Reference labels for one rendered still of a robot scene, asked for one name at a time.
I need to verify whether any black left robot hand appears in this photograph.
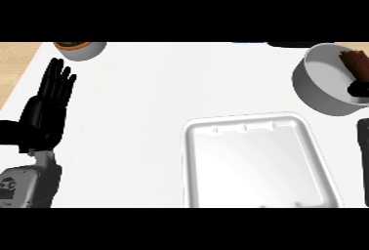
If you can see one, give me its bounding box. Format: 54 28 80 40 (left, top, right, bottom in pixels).
0 58 79 154

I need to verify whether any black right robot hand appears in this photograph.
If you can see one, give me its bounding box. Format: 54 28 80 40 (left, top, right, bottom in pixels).
346 79 369 98

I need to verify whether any grey pot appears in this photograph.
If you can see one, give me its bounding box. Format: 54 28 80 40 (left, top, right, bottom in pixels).
291 42 369 117

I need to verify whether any white foam tray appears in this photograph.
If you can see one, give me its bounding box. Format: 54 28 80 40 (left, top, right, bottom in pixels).
181 111 344 209

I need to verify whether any black appliance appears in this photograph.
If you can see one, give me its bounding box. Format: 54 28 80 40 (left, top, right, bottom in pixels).
266 41 337 49

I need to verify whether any grey bowl with orange rim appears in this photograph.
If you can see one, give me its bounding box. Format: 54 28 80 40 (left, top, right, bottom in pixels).
52 41 108 63

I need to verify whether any black flat object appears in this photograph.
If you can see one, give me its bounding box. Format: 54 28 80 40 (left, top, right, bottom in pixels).
356 118 369 208

